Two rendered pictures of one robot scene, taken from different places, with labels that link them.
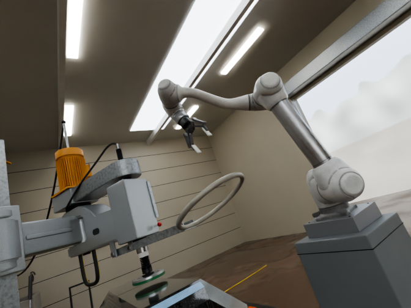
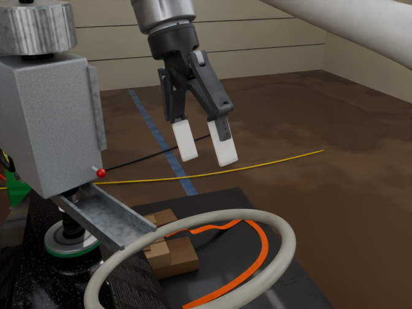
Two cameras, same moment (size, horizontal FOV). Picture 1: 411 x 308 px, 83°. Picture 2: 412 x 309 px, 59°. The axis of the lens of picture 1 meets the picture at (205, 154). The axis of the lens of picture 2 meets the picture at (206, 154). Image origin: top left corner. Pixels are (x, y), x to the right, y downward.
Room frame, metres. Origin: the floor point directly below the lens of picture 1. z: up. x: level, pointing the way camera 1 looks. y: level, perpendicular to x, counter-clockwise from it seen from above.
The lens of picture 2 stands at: (0.77, -0.16, 1.76)
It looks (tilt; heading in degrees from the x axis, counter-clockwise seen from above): 27 degrees down; 17
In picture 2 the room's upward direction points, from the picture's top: straight up
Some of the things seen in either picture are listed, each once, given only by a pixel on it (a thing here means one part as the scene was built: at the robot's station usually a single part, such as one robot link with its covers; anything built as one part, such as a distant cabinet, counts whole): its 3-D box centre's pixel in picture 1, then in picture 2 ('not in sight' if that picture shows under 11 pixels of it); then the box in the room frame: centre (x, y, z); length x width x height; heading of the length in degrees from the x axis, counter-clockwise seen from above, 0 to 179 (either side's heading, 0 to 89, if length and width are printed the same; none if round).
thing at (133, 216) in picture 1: (126, 214); (41, 119); (1.73, 0.71, 1.30); 0.36 x 0.22 x 0.45; 62
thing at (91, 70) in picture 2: (149, 200); (92, 107); (1.75, 0.52, 1.35); 0.08 x 0.03 x 0.28; 62
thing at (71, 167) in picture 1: (73, 171); not in sight; (2.01, 1.21, 1.88); 0.31 x 0.28 x 0.40; 152
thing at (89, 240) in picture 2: (148, 275); (74, 233); (1.69, 0.64, 0.86); 0.21 x 0.21 x 0.01
